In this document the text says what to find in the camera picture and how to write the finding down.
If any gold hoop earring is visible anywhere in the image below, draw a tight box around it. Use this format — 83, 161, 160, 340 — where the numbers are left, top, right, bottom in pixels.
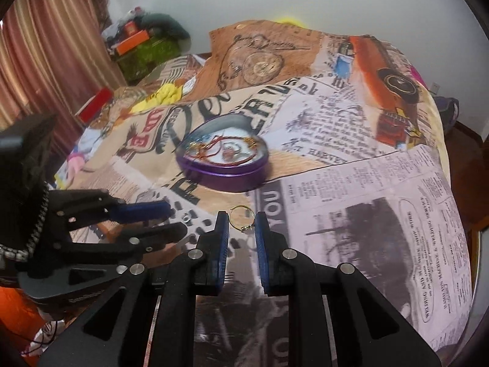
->
228, 205, 256, 233

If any dark green jacket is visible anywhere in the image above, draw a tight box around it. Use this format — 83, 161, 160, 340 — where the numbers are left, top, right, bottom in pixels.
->
143, 12, 192, 43

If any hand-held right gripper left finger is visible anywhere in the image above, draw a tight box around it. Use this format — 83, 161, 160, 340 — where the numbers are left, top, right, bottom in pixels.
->
38, 210, 232, 367

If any dark purple bag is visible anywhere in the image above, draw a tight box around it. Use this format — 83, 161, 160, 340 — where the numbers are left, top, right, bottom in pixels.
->
436, 95, 461, 138

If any purple heart-shaped tin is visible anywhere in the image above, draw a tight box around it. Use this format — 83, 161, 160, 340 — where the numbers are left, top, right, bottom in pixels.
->
176, 118, 270, 193

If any yellow cloth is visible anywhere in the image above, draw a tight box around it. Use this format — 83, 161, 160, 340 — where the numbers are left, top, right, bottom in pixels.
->
130, 80, 184, 114

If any pile of assorted clutter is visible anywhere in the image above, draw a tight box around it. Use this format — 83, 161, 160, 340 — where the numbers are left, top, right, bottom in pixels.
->
103, 6, 148, 46

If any striped brown curtain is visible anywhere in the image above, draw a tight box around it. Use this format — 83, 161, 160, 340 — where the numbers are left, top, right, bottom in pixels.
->
0, 0, 127, 150

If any red flat box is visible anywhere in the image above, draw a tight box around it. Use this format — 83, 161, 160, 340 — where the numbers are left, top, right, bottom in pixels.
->
74, 87, 114, 123

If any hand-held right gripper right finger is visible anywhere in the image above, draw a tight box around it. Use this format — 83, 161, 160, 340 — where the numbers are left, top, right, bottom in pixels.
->
254, 211, 446, 367

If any orange cloth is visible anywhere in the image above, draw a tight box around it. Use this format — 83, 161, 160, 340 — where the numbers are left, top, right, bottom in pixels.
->
0, 285, 46, 352

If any pile of jewellery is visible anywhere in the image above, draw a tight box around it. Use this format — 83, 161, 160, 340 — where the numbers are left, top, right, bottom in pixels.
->
189, 135, 264, 165

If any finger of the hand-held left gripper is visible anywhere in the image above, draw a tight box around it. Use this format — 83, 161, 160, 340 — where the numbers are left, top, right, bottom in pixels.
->
69, 221, 189, 268
48, 189, 172, 234

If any orange box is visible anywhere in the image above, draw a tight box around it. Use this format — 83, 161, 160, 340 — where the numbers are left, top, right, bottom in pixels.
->
116, 30, 150, 56

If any printed newspaper pattern blanket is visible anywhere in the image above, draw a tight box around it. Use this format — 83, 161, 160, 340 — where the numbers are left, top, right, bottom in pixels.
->
53, 17, 472, 367

